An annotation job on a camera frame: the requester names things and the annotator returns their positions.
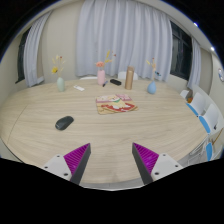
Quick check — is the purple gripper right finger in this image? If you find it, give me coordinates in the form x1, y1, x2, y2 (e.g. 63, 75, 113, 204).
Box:
132, 143, 182, 185

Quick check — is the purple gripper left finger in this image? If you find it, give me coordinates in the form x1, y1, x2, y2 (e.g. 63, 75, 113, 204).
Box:
43, 143, 91, 185

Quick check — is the black computer mouse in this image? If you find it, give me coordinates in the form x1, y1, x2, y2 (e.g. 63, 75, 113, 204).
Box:
55, 116, 74, 130

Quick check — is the colourful patterned mouse pad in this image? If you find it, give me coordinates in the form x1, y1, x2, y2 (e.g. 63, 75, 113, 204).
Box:
96, 94, 138, 115

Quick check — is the blue chair lower right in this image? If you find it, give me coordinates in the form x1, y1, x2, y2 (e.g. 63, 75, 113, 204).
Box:
187, 128, 224, 165

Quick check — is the white blue chair near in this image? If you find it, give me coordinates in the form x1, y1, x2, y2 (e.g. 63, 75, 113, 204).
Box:
199, 104, 221, 135

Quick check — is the white blue chair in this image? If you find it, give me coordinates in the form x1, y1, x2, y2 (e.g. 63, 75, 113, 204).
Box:
199, 104, 221, 135
187, 92, 206, 116

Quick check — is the white blue chair far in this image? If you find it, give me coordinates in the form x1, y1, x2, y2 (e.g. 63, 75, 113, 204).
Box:
187, 92, 206, 116

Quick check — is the blue vase with flowers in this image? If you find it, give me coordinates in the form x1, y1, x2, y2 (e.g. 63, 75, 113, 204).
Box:
147, 59, 160, 94

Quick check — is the small white remote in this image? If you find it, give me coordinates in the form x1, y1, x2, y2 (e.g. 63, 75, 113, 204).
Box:
74, 85, 85, 91

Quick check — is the green vase with flowers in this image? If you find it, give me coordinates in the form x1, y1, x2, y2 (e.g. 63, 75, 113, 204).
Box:
51, 55, 65, 92

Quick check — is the white chair back left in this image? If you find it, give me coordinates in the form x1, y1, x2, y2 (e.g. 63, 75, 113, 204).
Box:
80, 76, 97, 80

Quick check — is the black glasses case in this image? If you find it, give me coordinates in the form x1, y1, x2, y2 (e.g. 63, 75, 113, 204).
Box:
110, 79, 122, 86

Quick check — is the pink vase with flowers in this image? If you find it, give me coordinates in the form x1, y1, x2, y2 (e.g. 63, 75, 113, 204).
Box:
95, 50, 116, 85

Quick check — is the white right curtain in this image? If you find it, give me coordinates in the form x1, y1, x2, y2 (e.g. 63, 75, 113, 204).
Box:
187, 39, 201, 89

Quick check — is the copper metal bottle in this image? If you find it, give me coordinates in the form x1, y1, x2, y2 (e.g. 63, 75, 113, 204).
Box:
125, 66, 134, 90

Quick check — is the dark left window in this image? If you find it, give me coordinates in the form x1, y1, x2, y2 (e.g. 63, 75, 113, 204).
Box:
15, 28, 31, 84

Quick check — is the dark window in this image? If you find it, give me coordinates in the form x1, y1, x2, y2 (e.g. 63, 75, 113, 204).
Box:
171, 23, 192, 80
15, 28, 31, 84

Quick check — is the white left curtain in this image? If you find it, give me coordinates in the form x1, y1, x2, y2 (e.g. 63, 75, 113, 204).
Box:
23, 12, 50, 87

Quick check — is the dark right window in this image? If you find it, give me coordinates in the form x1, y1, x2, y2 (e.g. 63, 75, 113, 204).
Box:
171, 23, 192, 80

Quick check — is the large white centre curtain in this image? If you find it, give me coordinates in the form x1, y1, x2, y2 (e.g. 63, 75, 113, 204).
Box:
76, 0, 173, 81

